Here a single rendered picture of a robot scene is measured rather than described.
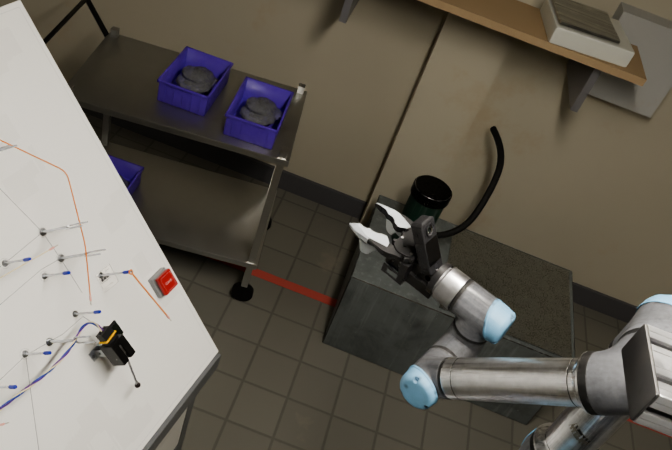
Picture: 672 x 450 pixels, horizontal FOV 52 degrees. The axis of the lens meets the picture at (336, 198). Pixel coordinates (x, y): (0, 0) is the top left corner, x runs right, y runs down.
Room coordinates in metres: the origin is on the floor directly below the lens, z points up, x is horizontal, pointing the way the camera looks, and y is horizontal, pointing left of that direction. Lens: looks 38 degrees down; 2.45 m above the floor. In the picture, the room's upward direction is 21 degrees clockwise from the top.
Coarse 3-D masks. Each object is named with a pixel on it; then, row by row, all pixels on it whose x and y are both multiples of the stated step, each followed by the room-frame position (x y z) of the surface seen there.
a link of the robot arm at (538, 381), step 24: (624, 336) 0.81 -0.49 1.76; (432, 360) 0.86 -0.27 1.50; (456, 360) 0.84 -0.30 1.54; (480, 360) 0.83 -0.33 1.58; (504, 360) 0.81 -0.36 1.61; (528, 360) 0.80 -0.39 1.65; (552, 360) 0.79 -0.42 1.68; (576, 360) 0.78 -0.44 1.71; (600, 360) 0.75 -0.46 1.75; (408, 384) 0.81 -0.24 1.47; (432, 384) 0.81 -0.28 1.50; (456, 384) 0.80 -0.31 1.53; (480, 384) 0.78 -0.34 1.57; (504, 384) 0.77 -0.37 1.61; (528, 384) 0.76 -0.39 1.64; (552, 384) 0.75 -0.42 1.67; (576, 384) 0.73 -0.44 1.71; (600, 384) 0.72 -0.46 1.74; (624, 384) 0.72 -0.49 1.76; (600, 408) 0.71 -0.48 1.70; (624, 408) 0.70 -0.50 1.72
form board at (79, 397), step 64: (0, 64) 1.16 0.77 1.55; (0, 128) 1.07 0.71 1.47; (64, 128) 1.20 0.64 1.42; (0, 192) 0.98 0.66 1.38; (64, 192) 1.10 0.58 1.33; (128, 192) 1.24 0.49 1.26; (0, 256) 0.89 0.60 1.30; (128, 256) 1.13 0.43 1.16; (0, 320) 0.80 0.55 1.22; (64, 320) 0.90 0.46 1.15; (128, 320) 1.02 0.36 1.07; (192, 320) 1.17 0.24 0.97; (0, 384) 0.71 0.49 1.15; (64, 384) 0.81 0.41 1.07; (128, 384) 0.92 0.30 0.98; (192, 384) 1.05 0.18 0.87; (0, 448) 0.63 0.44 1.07; (64, 448) 0.72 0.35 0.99; (128, 448) 0.82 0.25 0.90
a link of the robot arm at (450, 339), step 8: (448, 328) 0.97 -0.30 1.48; (456, 328) 0.95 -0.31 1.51; (448, 336) 0.94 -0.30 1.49; (456, 336) 0.94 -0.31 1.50; (440, 344) 0.92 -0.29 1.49; (448, 344) 0.92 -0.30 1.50; (456, 344) 0.92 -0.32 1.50; (464, 344) 0.93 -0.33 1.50; (472, 344) 0.93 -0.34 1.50; (480, 344) 0.94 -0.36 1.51; (456, 352) 0.90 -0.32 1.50; (464, 352) 0.92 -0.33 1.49; (472, 352) 0.93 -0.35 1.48
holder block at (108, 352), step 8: (120, 336) 0.91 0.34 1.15; (112, 344) 0.89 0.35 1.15; (120, 344) 0.91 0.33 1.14; (128, 344) 0.92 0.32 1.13; (104, 352) 0.88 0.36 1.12; (112, 352) 0.88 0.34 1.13; (120, 352) 0.89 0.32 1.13; (128, 352) 0.90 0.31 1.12; (112, 360) 0.88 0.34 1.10; (120, 360) 0.88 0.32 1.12; (128, 360) 0.89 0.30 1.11
